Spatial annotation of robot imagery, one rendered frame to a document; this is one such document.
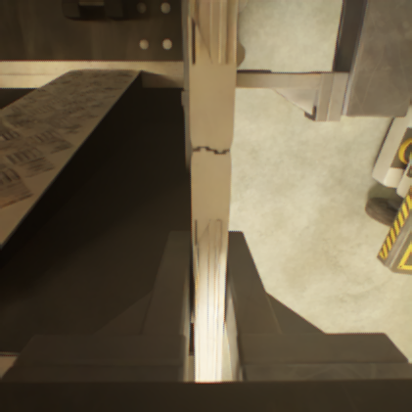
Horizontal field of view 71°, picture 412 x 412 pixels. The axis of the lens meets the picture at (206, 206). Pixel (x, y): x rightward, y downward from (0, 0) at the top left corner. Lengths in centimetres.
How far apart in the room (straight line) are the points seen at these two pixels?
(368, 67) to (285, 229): 102
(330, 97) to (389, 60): 5
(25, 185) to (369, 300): 152
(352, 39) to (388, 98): 5
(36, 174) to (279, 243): 105
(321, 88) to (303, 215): 100
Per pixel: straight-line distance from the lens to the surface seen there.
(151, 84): 88
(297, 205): 121
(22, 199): 33
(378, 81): 28
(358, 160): 123
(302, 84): 27
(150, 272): 24
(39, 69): 97
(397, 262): 108
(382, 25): 28
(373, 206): 121
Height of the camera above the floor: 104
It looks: 64 degrees down
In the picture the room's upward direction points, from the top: 178 degrees clockwise
